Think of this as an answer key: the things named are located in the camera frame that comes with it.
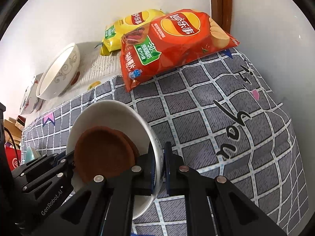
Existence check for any teal square plate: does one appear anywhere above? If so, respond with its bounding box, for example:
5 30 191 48
23 147 42 164

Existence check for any brown clay bowl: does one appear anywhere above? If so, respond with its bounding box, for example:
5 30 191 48
116 130 139 158
74 126 136 183

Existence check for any white ceramic bowl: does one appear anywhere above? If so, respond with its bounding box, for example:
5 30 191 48
66 100 163 218

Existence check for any red paper bag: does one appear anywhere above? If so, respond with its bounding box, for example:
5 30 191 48
5 146 21 171

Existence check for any patterned gift box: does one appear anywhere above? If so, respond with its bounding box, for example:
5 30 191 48
15 115 26 131

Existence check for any blue patterned white bowl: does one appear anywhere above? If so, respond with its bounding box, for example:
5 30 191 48
20 74 43 115

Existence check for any grey checked tablecloth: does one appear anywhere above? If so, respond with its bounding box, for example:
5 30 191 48
22 48 309 233

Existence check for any large white outer bowl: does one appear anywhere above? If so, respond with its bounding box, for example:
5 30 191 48
36 43 81 100

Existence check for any yellow chips bag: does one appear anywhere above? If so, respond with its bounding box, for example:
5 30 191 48
100 9 165 56

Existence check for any red chips bag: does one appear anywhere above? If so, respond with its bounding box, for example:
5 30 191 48
120 9 239 92

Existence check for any brown wooden door frame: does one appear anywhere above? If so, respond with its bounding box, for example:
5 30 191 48
211 0 233 33

